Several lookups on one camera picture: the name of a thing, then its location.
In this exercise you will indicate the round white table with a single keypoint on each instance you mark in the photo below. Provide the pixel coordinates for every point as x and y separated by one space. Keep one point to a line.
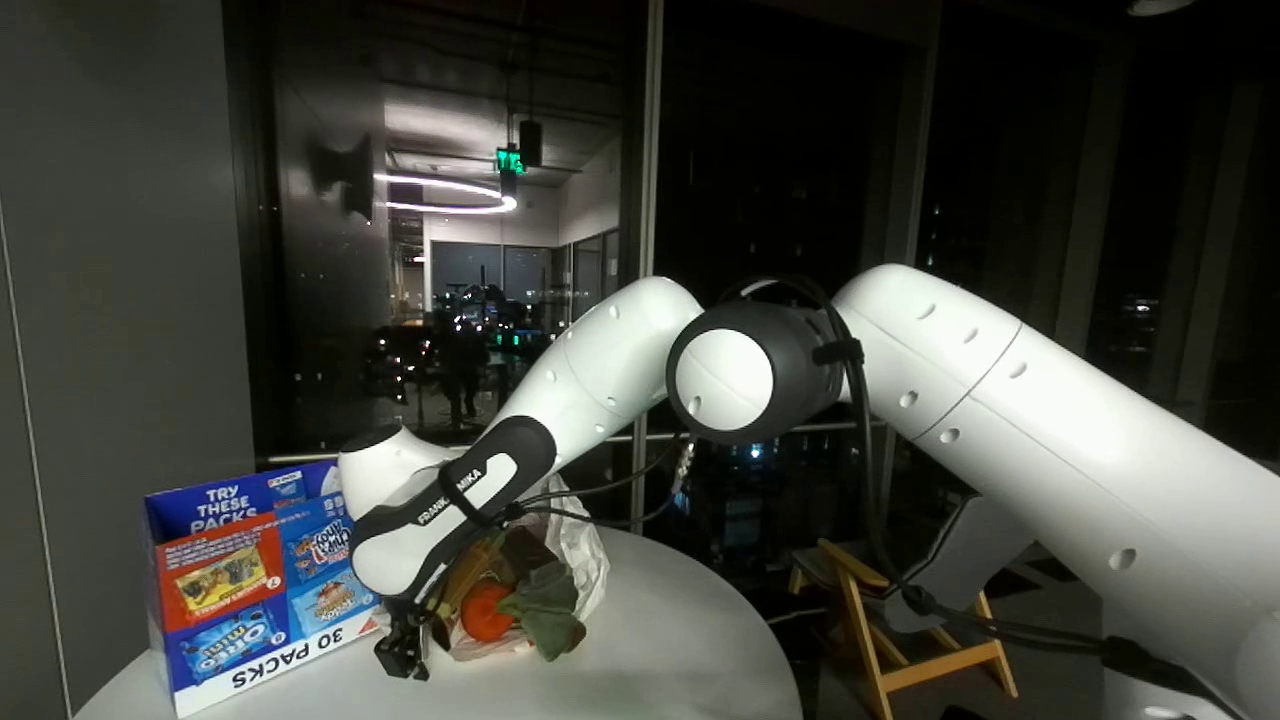
670 640

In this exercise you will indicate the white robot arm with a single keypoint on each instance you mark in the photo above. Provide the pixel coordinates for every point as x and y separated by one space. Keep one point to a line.
1161 522

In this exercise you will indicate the white plastic bag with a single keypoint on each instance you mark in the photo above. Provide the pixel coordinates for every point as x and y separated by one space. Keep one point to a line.
557 580

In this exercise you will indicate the red plush tomato toy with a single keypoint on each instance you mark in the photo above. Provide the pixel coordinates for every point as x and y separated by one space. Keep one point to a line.
484 614

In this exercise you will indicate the brown plush toy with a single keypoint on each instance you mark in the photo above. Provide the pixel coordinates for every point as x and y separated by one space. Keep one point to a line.
481 562

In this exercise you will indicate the blue snack pack box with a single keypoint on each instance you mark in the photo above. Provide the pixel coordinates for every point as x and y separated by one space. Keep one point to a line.
252 579

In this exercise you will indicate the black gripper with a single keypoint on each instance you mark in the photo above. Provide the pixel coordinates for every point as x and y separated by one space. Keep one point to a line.
406 644

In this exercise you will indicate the wooden folding stool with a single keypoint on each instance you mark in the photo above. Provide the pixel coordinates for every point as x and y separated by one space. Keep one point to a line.
896 644

